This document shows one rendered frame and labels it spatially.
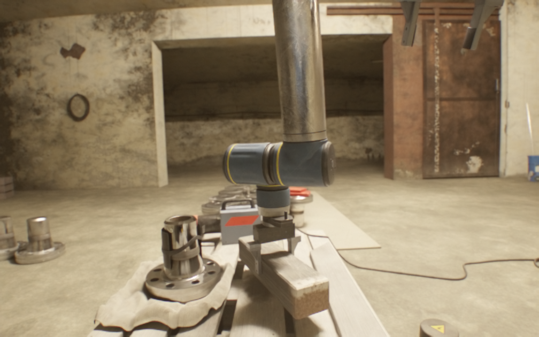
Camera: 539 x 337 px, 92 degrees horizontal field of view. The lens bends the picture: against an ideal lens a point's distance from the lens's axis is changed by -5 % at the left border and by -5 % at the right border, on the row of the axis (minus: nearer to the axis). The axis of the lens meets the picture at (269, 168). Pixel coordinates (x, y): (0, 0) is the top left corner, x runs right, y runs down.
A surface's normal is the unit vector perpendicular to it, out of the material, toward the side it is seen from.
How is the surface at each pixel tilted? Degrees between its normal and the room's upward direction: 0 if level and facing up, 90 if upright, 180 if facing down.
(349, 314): 0
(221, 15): 90
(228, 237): 90
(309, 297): 90
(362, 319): 0
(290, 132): 98
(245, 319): 0
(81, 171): 90
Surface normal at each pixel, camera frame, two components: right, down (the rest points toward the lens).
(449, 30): 0.00, 0.07
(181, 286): -0.03, -1.00
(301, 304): 0.42, 0.06
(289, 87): -0.54, 0.23
